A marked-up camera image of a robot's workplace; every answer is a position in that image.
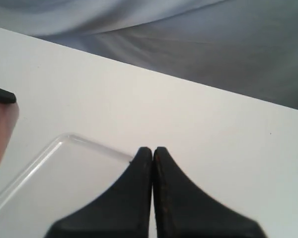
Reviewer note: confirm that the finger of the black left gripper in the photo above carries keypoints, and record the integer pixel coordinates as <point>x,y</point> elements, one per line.
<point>7,97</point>

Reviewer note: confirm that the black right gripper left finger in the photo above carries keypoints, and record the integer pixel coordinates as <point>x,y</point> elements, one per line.
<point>122,211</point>

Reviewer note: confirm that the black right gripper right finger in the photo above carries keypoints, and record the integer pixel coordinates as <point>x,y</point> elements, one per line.
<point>183,210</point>

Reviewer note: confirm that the red sauce squeeze bottle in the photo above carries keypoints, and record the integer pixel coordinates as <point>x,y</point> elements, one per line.
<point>8,118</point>

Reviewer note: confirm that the white rectangular plastic tray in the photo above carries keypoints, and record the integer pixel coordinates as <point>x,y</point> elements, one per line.
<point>69,173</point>

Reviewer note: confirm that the grey backdrop cloth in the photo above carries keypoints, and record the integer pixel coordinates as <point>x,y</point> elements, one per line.
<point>248,47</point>

